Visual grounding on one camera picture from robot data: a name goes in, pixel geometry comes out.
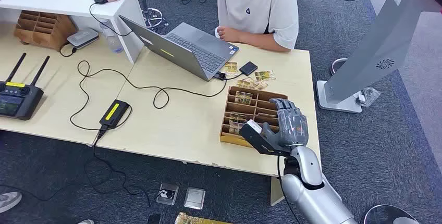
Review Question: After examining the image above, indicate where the person's left hand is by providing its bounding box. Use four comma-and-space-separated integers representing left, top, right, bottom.
216, 26, 243, 43

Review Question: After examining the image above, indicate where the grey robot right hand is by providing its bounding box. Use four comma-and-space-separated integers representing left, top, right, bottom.
262, 98, 310, 149

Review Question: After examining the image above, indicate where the wooden card organizer with cards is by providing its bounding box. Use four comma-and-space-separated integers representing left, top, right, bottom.
219, 85, 288, 149

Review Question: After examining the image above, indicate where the black card reader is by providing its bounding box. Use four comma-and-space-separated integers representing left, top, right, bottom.
239, 61, 259, 77

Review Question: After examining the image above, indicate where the person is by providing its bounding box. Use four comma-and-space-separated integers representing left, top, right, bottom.
92, 0, 300, 53

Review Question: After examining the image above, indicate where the empty wooden card organizer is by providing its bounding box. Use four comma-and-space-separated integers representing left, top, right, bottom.
14, 10, 78, 51

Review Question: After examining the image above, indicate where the grey laptop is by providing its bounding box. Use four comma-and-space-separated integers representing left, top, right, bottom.
118, 15, 240, 82

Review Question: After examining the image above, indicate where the chrome chair base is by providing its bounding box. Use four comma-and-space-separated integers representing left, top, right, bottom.
135, 0, 170, 30

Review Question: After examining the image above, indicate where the clear plastic water bottle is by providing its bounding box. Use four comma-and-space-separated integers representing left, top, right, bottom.
100, 20, 124, 54

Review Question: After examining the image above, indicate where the grey flat device box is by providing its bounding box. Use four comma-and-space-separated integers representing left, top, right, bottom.
67, 28, 100, 49

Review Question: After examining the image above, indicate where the wooden desk leg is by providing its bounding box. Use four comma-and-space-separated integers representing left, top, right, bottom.
269, 176, 286, 206

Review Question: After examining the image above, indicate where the round metal stanchion base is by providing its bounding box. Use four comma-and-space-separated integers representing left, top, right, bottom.
329, 57, 349, 77

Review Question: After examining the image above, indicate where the clear plastic bag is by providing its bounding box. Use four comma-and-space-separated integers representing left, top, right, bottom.
355, 87, 382, 108

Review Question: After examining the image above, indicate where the grey kiosk stand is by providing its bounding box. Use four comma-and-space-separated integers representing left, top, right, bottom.
316, 0, 442, 114

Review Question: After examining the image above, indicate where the silver flat case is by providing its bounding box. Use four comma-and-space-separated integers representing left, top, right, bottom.
183, 187, 206, 210

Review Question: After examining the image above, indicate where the black power adapter yellow label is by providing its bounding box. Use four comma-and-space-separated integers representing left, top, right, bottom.
99, 99, 130, 129

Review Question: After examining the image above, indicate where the round dark stool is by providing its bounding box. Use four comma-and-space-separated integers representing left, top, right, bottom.
363, 204, 421, 224

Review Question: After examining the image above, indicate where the yellow patterned board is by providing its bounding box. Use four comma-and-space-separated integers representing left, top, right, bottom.
174, 212, 232, 224

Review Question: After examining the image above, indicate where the clear plastic case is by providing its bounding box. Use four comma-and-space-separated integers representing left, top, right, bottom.
156, 182, 179, 206

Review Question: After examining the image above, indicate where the black remote controller with antennas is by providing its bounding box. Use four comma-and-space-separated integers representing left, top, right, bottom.
0, 52, 51, 121

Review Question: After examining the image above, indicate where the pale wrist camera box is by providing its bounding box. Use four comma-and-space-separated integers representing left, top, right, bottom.
245, 119, 264, 135

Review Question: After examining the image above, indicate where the black mouse cable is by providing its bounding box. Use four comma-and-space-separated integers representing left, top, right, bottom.
89, 2, 134, 38

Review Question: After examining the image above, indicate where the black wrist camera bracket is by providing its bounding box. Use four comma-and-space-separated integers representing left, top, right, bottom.
239, 123, 291, 157

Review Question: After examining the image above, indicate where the black card reader cable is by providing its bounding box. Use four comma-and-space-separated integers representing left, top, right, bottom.
214, 72, 243, 81

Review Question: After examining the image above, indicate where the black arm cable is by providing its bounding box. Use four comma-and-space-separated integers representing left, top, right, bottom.
277, 156, 302, 224

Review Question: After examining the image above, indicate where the short black device cable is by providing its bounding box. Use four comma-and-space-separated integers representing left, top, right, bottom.
59, 42, 79, 58

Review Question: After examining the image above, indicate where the black laptop power cable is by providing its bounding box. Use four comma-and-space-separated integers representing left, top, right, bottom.
69, 60, 229, 132

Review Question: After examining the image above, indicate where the black mains cable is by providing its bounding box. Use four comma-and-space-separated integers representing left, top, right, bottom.
0, 127, 160, 206

